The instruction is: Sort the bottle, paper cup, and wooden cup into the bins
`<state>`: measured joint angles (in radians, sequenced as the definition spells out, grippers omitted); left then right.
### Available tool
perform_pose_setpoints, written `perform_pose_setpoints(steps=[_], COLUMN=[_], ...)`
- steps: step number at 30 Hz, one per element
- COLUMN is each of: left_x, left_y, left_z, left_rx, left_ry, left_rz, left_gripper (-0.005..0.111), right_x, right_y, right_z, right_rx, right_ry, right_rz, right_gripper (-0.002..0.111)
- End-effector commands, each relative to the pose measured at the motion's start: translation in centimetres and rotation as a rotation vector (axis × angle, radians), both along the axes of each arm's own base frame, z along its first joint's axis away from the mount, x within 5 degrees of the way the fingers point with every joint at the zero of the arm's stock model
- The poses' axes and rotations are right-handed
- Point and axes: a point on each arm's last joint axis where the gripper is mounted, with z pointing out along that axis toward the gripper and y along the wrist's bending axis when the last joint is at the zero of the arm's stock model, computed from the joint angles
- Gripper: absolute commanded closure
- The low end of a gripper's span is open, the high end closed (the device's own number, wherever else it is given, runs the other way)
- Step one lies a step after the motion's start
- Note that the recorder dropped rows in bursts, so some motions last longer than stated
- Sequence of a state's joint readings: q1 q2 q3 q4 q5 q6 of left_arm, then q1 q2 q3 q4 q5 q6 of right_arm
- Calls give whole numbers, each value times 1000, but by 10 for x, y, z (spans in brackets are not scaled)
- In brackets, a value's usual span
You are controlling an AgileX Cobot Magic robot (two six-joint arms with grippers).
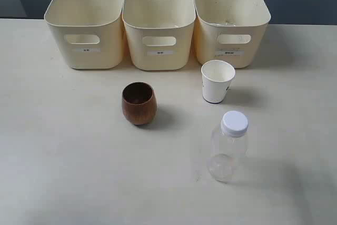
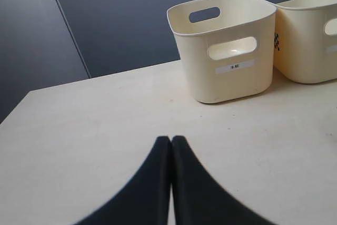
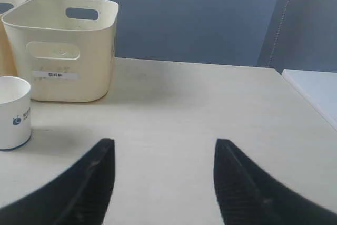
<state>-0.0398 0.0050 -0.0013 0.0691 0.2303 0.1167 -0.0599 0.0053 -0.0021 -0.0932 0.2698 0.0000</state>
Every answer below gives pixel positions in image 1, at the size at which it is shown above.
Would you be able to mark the brown wooden cup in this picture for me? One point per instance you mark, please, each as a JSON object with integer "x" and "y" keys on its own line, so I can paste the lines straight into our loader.
{"x": 139, "y": 103}

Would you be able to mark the white paper cup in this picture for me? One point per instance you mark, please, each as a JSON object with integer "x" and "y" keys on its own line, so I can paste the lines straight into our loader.
{"x": 217, "y": 76}

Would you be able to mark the clear plastic bottle white cap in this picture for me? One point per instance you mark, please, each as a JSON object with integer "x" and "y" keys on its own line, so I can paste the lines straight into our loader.
{"x": 229, "y": 145}

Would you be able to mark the middle cream plastic bin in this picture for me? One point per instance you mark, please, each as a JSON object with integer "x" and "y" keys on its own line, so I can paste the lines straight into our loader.
{"x": 159, "y": 32}

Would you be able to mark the cream plastic bin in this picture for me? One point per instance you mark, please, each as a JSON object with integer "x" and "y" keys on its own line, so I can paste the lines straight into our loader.
{"x": 159, "y": 32}
{"x": 88, "y": 33}
{"x": 229, "y": 30}

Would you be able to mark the right cream plastic bin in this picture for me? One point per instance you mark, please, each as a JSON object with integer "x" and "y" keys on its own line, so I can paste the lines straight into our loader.
{"x": 229, "y": 30}

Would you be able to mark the left cream plastic bin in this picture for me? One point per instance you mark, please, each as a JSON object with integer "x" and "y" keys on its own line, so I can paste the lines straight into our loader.
{"x": 88, "y": 33}

